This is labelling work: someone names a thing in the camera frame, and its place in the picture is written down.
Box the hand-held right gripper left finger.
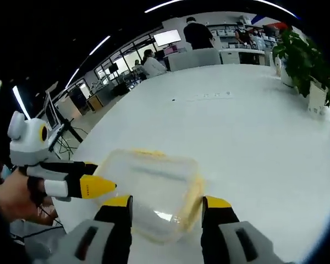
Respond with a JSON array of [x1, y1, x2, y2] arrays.
[[48, 194, 134, 264]]

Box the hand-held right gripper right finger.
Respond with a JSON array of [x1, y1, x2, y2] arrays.
[[200, 195, 284, 264]]

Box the clear container with yellow buckles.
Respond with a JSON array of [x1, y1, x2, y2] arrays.
[[94, 147, 207, 244]]

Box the person's left hand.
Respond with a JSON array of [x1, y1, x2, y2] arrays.
[[0, 168, 56, 224]]

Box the open laptop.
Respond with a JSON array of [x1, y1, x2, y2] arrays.
[[43, 90, 65, 133]]

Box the black tripod laptop stand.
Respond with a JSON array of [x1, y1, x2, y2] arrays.
[[48, 117, 85, 155]]

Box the wooden cabinet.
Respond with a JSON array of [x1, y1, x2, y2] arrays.
[[86, 94, 103, 112]]

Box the white square plant pot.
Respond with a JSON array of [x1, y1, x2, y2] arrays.
[[307, 80, 329, 117]]

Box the white counter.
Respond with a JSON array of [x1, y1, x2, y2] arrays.
[[218, 48, 268, 66]]

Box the long ceiling light strip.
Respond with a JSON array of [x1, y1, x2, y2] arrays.
[[144, 0, 184, 14]]

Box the green potted plant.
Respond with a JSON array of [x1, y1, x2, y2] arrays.
[[272, 28, 330, 119]]

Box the storage shelves with boxes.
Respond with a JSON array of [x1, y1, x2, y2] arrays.
[[206, 15, 265, 48]]

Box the black floor cables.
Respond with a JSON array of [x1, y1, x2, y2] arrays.
[[54, 131, 82, 160]]

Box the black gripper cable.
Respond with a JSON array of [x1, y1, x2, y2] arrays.
[[13, 203, 64, 239]]

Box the wall monitor screen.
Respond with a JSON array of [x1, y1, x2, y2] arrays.
[[153, 29, 182, 47]]

